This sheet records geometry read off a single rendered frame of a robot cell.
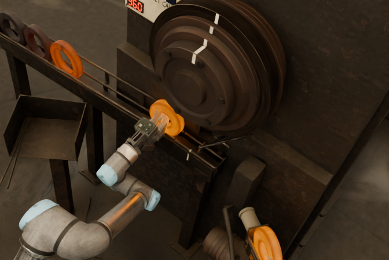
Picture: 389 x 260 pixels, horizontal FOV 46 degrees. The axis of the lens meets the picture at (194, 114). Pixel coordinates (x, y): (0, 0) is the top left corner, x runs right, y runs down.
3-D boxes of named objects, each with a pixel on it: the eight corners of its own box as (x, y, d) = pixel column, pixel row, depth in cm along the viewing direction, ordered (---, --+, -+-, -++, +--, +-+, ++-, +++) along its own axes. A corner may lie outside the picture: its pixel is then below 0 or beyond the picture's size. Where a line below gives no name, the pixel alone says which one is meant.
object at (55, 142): (41, 191, 235) (19, 94, 181) (92, 197, 236) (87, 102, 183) (29, 227, 221) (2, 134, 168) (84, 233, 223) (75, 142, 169)
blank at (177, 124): (154, 92, 179) (149, 96, 177) (186, 109, 173) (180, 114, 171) (154, 121, 189) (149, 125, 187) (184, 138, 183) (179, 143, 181)
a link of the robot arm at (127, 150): (132, 168, 170) (117, 155, 172) (141, 158, 171) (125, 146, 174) (129, 159, 163) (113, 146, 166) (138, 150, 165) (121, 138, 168)
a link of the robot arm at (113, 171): (96, 178, 169) (92, 169, 161) (117, 156, 173) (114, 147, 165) (112, 191, 167) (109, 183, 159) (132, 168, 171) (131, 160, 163)
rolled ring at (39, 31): (43, 35, 199) (50, 32, 201) (19, 21, 208) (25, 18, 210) (52, 69, 212) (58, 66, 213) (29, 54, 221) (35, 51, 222)
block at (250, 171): (238, 186, 185) (251, 150, 167) (254, 198, 183) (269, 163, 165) (222, 204, 179) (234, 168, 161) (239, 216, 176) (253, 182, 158)
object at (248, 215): (252, 215, 169) (255, 205, 165) (261, 235, 163) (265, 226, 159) (237, 218, 167) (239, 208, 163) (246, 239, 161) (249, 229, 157)
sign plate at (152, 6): (128, 3, 173) (129, -41, 160) (182, 35, 165) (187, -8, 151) (124, 5, 172) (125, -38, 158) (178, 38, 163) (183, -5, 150)
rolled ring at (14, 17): (18, 19, 207) (24, 16, 209) (-7, 7, 215) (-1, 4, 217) (28, 53, 219) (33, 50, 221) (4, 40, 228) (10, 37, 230)
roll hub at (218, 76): (160, 89, 157) (167, 23, 137) (226, 133, 148) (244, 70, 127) (149, 97, 154) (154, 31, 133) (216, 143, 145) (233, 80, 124)
